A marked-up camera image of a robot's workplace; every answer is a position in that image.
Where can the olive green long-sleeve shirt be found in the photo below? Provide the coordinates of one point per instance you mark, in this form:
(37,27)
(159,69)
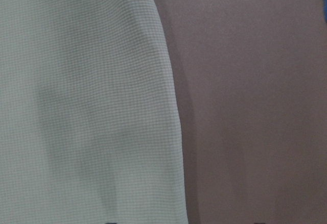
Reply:
(90,130)

